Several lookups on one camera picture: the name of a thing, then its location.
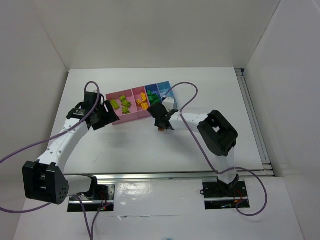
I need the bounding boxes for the lime lego small square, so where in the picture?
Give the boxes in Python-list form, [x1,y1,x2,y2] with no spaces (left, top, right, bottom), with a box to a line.
[121,99,132,108]

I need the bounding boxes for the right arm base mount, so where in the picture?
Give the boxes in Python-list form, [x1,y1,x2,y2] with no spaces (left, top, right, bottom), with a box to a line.
[199,181,250,210]

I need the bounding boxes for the dark blue bin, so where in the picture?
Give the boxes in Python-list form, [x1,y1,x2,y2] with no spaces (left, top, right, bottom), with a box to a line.
[145,84,161,106]

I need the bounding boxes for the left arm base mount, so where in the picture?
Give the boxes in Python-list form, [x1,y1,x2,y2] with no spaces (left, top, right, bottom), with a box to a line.
[77,182,116,213]

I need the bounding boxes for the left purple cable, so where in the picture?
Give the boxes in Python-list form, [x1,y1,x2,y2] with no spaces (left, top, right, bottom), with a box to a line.
[0,81,103,240]

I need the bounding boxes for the lime long lego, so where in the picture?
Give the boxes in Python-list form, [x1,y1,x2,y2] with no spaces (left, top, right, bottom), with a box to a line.
[109,99,120,110]

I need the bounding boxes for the dark green long lego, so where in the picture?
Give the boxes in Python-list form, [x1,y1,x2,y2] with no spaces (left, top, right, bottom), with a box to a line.
[150,98,160,106]

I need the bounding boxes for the yellow small square lego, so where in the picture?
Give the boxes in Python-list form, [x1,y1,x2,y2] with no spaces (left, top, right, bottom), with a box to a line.
[141,102,149,110]

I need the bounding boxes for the aluminium rail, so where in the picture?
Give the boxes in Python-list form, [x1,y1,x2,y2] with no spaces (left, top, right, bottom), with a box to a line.
[234,68,276,177]
[82,170,221,182]

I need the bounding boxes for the large pink bin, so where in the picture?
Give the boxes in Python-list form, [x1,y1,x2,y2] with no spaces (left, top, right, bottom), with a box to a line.
[106,89,138,125]

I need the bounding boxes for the aluminium rail right side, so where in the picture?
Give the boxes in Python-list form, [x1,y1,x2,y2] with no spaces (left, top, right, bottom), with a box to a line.
[234,68,276,177]

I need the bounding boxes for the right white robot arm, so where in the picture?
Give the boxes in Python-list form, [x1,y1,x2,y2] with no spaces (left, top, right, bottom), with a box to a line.
[147,102,239,189]

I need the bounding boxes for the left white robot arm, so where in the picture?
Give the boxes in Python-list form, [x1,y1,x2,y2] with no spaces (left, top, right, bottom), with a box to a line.
[22,91,119,205]

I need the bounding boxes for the light blue bin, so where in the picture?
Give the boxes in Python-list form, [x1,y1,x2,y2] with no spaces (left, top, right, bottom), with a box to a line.
[157,81,178,110]

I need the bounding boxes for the aluminium rail front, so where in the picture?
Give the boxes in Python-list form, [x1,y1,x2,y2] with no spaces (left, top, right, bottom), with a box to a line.
[82,170,221,182]

